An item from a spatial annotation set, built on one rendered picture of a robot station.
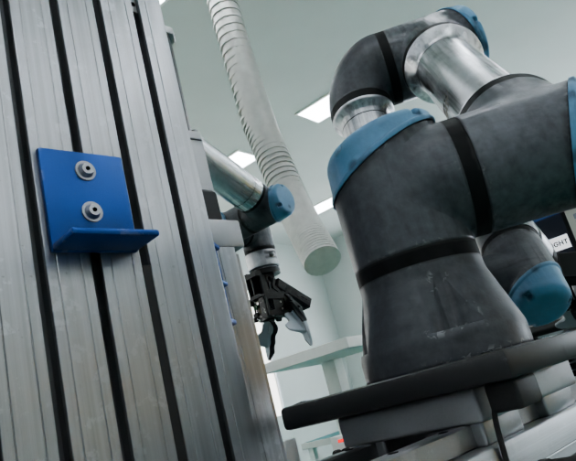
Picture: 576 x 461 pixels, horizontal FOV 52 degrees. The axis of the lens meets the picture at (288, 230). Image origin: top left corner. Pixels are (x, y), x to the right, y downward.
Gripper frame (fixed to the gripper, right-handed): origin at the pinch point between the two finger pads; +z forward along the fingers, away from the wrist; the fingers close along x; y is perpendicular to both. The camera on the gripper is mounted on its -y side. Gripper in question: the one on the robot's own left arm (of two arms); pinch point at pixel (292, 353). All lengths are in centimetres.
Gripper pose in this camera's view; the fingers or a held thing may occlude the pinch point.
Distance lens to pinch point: 139.9
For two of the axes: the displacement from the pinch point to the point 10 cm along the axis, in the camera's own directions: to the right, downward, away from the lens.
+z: 2.5, 9.3, -2.8
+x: 6.6, -3.7, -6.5
